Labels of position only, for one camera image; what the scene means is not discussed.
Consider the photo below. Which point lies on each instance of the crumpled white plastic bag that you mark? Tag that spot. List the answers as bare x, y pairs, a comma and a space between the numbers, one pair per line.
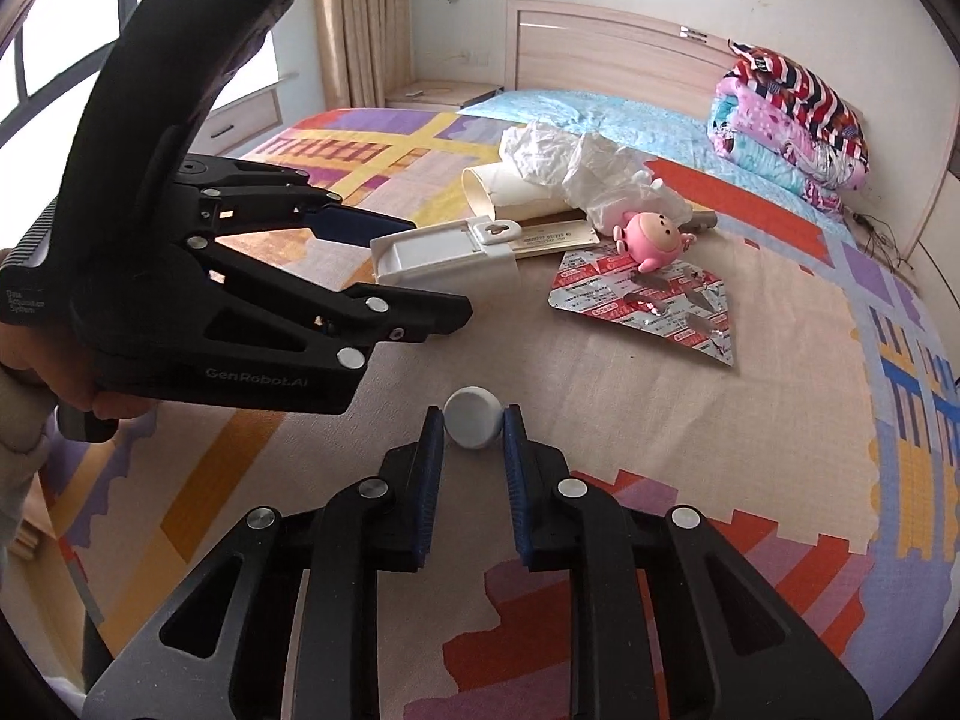
577, 165

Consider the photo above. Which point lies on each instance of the white round cap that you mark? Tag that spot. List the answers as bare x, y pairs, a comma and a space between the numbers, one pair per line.
472, 420

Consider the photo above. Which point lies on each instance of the beige curtain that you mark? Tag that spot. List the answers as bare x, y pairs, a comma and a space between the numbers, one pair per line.
360, 15

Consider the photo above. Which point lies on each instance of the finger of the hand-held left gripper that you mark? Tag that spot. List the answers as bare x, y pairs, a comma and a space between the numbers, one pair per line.
420, 315
352, 223

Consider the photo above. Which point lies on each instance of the light blue bed quilt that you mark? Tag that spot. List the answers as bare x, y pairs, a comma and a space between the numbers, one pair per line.
637, 116

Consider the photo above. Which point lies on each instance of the light wooden headboard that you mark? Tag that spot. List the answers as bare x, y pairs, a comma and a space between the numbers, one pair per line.
600, 37

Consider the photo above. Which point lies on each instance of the pink toy figure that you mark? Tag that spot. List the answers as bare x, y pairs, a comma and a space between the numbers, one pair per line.
652, 236

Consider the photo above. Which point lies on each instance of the striped folded quilt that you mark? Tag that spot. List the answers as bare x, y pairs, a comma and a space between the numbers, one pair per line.
810, 90

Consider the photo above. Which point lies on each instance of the person's left forearm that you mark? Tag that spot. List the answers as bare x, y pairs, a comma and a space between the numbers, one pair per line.
15, 435

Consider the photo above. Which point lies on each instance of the window cabinet with drawers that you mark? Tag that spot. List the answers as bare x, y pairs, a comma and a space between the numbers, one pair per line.
240, 120

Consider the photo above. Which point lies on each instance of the pink folded quilt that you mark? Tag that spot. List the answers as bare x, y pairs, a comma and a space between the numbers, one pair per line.
765, 142

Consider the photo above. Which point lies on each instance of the red and silver foil wrapper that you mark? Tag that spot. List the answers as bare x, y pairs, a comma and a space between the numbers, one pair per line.
637, 300

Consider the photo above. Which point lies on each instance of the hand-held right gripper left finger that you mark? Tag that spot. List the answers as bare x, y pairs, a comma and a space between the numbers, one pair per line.
427, 480

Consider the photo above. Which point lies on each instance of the window with dark frame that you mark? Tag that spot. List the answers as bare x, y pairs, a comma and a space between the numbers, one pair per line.
52, 52

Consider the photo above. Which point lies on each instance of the light wooden nightstand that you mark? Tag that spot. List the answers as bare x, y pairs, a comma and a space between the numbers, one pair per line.
435, 94

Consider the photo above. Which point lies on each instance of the person's left hand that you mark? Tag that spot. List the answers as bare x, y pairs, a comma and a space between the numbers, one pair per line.
22, 360

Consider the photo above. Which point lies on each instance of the white paper tube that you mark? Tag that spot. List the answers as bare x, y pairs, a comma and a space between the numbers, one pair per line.
510, 191

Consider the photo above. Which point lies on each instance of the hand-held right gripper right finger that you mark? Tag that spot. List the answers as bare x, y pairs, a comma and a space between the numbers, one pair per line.
517, 480

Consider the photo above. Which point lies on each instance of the white plastic box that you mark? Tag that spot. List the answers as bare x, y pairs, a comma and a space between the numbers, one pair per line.
450, 259

